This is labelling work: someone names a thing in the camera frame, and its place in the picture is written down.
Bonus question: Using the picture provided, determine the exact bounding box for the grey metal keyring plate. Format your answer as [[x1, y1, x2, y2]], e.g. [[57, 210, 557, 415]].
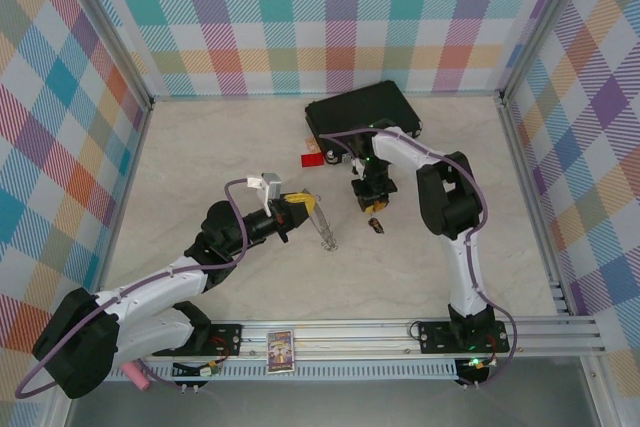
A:
[[298, 190, 342, 254]]

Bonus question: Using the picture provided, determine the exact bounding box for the small picture card box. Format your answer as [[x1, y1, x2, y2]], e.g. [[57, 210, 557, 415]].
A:
[[265, 328, 298, 375]]

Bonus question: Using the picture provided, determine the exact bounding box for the pink toy microphone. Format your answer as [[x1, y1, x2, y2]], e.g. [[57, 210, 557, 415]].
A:
[[124, 360, 152, 393]]

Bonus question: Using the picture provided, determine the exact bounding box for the controller board with green light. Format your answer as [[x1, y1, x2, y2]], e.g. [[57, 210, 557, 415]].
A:
[[453, 353, 502, 391]]

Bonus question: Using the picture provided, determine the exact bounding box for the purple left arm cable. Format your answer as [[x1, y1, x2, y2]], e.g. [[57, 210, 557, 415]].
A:
[[13, 176, 252, 399]]

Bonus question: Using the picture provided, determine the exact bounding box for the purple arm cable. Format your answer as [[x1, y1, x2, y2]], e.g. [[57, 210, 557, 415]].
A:
[[318, 127, 521, 390], [13, 176, 252, 399]]

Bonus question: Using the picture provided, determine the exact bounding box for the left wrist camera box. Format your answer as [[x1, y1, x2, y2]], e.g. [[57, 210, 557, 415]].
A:
[[246, 171, 283, 218]]

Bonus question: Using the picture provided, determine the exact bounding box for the black case with chrome handle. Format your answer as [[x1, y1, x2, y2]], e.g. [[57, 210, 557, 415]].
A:
[[304, 80, 425, 166]]

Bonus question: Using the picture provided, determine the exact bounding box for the aluminium side rail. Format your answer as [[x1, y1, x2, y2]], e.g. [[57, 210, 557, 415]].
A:
[[497, 94, 576, 318], [88, 99, 155, 322]]

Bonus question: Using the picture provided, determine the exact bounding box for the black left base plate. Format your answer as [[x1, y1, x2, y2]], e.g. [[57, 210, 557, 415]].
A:
[[198, 322, 244, 359]]

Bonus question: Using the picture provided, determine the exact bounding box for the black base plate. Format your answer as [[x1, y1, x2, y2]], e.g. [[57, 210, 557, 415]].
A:
[[416, 318, 512, 356], [198, 322, 244, 359]]

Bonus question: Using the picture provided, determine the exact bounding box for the aluminium front rail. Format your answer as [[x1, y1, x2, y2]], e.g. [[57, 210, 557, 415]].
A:
[[53, 315, 607, 364]]

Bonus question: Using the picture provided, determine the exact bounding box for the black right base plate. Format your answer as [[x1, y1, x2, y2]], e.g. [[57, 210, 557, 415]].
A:
[[416, 318, 512, 356]]

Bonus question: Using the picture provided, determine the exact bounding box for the wire connector with green plug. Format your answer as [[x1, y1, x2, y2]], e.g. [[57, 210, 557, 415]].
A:
[[171, 359, 224, 394]]

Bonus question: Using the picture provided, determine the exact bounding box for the slotted grey cable duct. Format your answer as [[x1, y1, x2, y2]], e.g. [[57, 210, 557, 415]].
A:
[[107, 359, 460, 383]]

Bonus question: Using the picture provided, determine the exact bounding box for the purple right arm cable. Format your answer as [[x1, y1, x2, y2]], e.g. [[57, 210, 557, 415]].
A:
[[318, 127, 521, 390]]

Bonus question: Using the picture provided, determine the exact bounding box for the aluminium frame post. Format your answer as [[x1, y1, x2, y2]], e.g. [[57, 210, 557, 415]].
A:
[[58, 0, 154, 112], [498, 0, 595, 106]]

